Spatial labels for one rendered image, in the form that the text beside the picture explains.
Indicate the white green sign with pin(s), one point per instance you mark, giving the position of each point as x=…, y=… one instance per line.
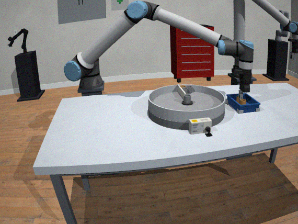
x=116, y=5

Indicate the grey wall board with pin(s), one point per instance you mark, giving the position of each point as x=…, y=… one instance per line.
x=81, y=11

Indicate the steel bushing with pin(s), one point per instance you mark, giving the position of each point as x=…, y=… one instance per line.
x=187, y=99

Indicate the white table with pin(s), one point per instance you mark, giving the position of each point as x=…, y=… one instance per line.
x=116, y=135

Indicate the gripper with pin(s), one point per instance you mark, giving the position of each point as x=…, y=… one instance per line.
x=295, y=44
x=245, y=80

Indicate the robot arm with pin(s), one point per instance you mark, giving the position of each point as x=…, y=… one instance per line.
x=186, y=25
x=240, y=18

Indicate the grey turntable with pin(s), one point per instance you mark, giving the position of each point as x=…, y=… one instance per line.
x=167, y=102

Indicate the blue crate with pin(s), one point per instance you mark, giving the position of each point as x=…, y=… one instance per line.
x=251, y=107

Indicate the grey corner guide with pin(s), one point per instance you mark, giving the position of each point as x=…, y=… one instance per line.
x=258, y=110
x=241, y=111

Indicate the white control box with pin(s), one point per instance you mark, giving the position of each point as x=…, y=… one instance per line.
x=198, y=126

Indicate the red tool cabinet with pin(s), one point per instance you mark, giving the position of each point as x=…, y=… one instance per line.
x=191, y=60

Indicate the black box pedestal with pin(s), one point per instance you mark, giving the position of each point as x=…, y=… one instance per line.
x=28, y=77
x=277, y=60

